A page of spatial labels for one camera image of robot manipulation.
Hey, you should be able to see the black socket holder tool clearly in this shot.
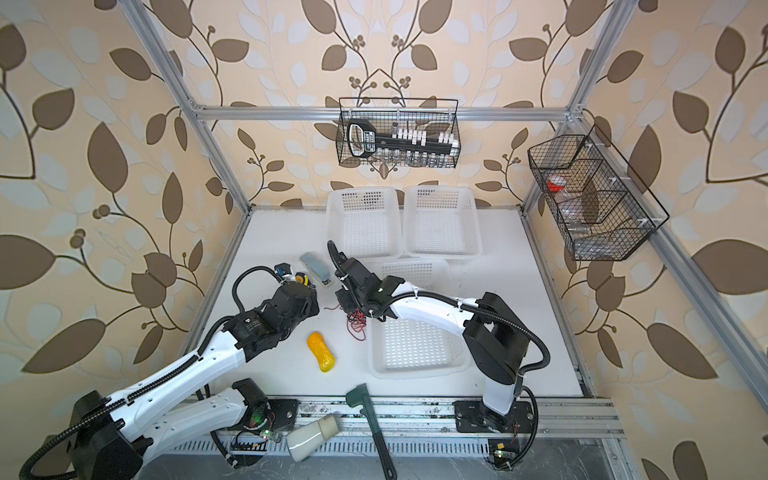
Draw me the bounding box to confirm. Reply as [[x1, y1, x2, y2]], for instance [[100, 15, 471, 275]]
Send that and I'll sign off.
[[344, 119, 461, 158]]

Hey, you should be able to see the red object in wire basket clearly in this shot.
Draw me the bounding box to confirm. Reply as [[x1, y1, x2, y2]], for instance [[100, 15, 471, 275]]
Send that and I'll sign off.
[[547, 174, 567, 193]]

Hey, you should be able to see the red cable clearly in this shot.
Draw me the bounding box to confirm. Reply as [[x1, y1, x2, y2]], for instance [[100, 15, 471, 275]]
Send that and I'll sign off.
[[323, 302, 368, 343]]

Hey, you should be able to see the yellow plastic corn toy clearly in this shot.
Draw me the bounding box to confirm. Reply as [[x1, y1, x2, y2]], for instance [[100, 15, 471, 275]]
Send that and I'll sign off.
[[307, 332, 336, 373]]

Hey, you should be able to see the black wire basket right wall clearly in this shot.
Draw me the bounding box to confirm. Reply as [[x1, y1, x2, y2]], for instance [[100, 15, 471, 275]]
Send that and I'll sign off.
[[527, 126, 670, 261]]

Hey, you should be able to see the white basket back right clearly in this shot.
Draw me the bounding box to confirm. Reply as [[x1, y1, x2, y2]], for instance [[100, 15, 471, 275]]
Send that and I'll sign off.
[[403, 185, 483, 261]]

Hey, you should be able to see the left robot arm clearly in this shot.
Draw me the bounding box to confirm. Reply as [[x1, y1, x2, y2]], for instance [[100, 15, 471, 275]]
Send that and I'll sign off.
[[19, 268, 319, 479]]

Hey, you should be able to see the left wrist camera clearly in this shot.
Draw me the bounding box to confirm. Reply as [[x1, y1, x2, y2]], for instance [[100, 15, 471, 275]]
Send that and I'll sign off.
[[274, 262, 296, 283]]

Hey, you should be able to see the aluminium frame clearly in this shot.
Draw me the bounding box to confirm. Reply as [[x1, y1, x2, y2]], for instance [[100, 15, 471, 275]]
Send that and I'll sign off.
[[144, 1, 767, 479]]

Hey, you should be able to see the yellow black tape measure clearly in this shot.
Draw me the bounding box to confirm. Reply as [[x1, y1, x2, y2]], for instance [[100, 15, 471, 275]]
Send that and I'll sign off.
[[294, 272, 314, 288]]

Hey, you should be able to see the green handled wrench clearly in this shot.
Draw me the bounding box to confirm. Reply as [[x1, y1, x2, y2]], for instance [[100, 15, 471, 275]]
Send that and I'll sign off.
[[345, 384, 398, 480]]

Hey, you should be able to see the white basket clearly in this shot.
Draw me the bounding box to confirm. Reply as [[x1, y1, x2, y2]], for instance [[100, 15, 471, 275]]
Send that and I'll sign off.
[[403, 185, 483, 261], [326, 187, 404, 261], [366, 258, 470, 380]]

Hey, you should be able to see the black wire basket back wall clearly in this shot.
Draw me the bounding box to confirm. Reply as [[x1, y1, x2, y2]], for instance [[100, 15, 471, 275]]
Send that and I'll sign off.
[[335, 95, 462, 169]]

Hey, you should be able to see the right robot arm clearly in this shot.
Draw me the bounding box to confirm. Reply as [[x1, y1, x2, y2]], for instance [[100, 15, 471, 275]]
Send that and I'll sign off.
[[327, 240, 551, 432]]

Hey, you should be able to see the white plastic bottle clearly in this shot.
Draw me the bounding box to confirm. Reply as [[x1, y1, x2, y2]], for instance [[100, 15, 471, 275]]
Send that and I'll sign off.
[[286, 414, 340, 462]]

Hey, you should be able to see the black wire basket wall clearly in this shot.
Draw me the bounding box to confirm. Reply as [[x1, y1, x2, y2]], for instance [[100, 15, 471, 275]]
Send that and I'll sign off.
[[527, 126, 670, 261], [335, 95, 462, 169]]

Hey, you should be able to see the white basket front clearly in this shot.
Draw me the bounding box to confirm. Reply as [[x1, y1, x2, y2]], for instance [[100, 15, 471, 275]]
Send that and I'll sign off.
[[366, 258, 470, 380]]

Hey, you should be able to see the white basket back left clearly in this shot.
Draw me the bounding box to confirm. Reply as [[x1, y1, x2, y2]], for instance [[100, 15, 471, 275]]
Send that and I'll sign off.
[[326, 187, 404, 261]]

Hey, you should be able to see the grey blue stapler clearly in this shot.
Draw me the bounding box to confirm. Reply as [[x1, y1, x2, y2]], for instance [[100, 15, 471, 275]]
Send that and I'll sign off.
[[299, 252, 333, 286]]

